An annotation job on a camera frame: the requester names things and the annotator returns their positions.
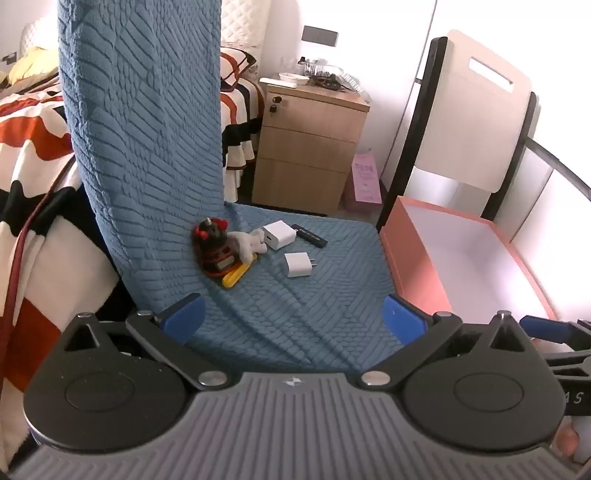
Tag black rectangular stick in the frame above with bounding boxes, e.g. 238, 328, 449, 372
291, 223, 329, 248

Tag grey wall switch plate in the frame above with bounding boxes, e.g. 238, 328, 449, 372
302, 25, 341, 48

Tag pink cardboard box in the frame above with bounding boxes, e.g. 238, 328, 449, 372
379, 196, 560, 325

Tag wooden bedside cabinet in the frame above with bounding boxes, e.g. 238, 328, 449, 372
252, 76, 372, 217

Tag clear plastic container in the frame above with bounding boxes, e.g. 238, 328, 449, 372
304, 56, 366, 94

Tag yellow pillow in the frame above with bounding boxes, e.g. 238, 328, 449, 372
9, 47, 61, 85

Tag white plush toy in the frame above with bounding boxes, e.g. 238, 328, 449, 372
228, 229, 269, 260

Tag white folding chair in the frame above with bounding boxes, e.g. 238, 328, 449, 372
376, 30, 540, 243

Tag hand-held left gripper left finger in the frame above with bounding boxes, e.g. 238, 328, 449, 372
65, 293, 229, 388

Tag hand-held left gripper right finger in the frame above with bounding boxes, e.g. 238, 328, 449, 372
361, 294, 536, 388

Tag small white pronged charger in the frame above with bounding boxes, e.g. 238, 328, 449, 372
283, 251, 318, 280

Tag black metal rail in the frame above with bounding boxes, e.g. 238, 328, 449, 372
522, 136, 591, 205

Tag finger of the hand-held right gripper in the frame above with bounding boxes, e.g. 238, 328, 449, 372
519, 315, 578, 344

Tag black and red figurine toy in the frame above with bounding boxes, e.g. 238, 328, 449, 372
193, 217, 251, 278

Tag yellow plastic stick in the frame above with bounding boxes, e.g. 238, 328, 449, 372
222, 262, 256, 289

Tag large white charger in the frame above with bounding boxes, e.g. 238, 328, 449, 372
262, 220, 297, 251

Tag pink paper bag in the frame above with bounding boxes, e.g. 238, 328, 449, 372
342, 150, 384, 209

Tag striped bed blanket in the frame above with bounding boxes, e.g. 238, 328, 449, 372
0, 46, 267, 468

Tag striped pillow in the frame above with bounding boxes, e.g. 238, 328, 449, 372
220, 49, 262, 92

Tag white quilted headboard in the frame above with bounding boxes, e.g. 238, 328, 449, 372
220, 0, 274, 52

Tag person's right hand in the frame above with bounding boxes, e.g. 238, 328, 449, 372
554, 418, 581, 464

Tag blue textured chair cover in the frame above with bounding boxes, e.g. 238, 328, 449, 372
56, 0, 407, 376

